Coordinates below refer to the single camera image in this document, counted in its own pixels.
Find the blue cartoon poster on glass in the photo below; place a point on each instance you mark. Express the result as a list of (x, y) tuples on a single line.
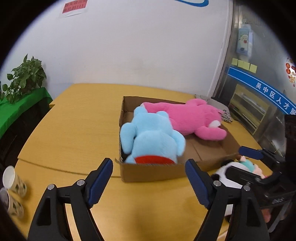
[(245, 40)]

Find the yellow sticky notes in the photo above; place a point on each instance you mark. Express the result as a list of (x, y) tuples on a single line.
[(244, 65)]

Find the blue banner strip with text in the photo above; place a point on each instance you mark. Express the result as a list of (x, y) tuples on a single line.
[(266, 90)]

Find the light blue plush toy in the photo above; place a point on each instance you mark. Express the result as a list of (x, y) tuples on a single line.
[(150, 139)]

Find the green table cloth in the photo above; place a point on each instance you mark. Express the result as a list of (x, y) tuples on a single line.
[(11, 112)]

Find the pink plush bear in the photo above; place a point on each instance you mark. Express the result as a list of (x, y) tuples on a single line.
[(196, 116)]

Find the brown cardboard box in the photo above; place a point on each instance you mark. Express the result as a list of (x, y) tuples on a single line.
[(208, 155)]

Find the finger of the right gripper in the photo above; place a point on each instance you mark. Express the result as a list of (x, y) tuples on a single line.
[(263, 155)]

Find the pink pig plush teal shirt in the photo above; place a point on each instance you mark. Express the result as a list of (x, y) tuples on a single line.
[(253, 168)]

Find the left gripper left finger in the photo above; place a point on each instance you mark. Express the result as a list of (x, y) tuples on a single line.
[(50, 219)]

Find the red paper notice on wall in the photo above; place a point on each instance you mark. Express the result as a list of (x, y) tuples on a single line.
[(73, 8)]

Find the green potted plant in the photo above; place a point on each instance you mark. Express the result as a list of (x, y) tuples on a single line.
[(25, 78)]

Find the patterned paper cup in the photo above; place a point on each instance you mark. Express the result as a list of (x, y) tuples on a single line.
[(12, 181), (12, 206)]

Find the round red new year sticker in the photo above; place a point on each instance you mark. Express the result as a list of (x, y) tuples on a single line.
[(290, 70)]

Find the right hand holding gripper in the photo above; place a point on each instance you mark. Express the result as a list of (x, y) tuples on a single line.
[(266, 214)]

